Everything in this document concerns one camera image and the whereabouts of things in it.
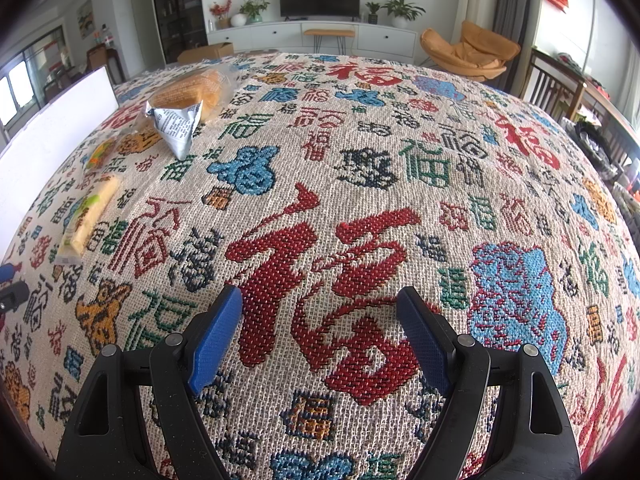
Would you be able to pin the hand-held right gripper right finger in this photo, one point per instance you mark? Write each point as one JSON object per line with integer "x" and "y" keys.
{"x": 425, "y": 340}

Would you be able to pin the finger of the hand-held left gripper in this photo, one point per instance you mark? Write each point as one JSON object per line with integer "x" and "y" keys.
{"x": 12, "y": 294}

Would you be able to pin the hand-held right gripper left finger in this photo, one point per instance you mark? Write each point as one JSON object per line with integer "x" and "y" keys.
{"x": 215, "y": 340}

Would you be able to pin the pale yellow snack packet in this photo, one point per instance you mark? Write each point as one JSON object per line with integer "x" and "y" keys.
{"x": 87, "y": 220}

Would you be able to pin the white cardboard box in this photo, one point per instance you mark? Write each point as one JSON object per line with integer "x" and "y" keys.
{"x": 50, "y": 150}

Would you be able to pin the orange yellow small snack packet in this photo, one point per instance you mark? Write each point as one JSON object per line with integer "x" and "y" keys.
{"x": 102, "y": 154}

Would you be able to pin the silver snack packet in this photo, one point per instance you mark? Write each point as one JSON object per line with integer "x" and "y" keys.
{"x": 175, "y": 130}

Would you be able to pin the clear bag of bread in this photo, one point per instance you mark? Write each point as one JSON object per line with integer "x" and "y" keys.
{"x": 195, "y": 87}

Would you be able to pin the woven printed blanket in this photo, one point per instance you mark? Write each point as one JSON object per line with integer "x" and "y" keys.
{"x": 350, "y": 185}

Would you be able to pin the brown cardboard box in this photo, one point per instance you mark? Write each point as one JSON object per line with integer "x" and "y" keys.
{"x": 205, "y": 53}

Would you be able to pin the dark wooden chair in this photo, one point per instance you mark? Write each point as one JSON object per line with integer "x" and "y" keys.
{"x": 550, "y": 80}

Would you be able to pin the orange lounge chair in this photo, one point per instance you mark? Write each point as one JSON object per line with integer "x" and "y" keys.
{"x": 475, "y": 50}

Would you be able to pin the white television cabinet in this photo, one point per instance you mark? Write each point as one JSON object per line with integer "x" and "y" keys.
{"x": 385, "y": 40}

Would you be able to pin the white round vase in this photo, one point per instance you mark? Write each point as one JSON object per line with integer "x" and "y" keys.
{"x": 238, "y": 20}

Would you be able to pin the wooden stool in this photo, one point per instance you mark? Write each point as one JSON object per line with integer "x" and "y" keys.
{"x": 329, "y": 32}

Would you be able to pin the large plant in white pot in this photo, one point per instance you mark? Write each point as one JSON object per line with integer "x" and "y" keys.
{"x": 400, "y": 15}

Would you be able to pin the red flowers in vase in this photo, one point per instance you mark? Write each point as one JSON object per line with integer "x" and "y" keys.
{"x": 220, "y": 12}

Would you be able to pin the small plant in dark pot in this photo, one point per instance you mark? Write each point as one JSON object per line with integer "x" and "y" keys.
{"x": 372, "y": 14}

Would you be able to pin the green potted plant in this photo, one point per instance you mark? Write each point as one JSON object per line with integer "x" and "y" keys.
{"x": 254, "y": 10}

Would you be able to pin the dark glass cabinet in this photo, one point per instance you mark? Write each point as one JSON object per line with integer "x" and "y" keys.
{"x": 177, "y": 5}

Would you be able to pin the grey curtain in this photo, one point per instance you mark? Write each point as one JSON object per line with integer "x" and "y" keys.
{"x": 512, "y": 0}

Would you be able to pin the wall picture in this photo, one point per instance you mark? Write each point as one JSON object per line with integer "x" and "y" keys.
{"x": 85, "y": 19}

